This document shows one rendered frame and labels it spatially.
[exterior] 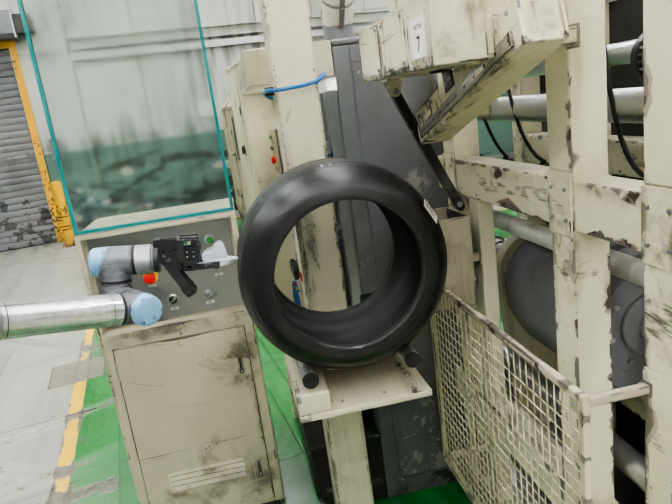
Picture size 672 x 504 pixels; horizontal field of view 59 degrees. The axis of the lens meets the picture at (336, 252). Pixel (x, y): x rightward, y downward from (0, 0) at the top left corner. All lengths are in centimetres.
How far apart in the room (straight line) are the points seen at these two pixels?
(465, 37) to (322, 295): 96
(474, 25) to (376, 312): 92
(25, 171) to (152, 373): 842
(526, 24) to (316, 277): 102
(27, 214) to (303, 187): 932
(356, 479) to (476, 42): 151
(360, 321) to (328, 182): 54
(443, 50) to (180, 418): 167
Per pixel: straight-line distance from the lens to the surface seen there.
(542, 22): 124
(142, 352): 229
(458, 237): 190
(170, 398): 236
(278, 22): 182
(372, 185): 148
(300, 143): 181
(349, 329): 182
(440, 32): 126
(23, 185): 1057
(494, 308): 203
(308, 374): 158
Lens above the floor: 159
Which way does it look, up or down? 14 degrees down
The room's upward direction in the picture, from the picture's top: 8 degrees counter-clockwise
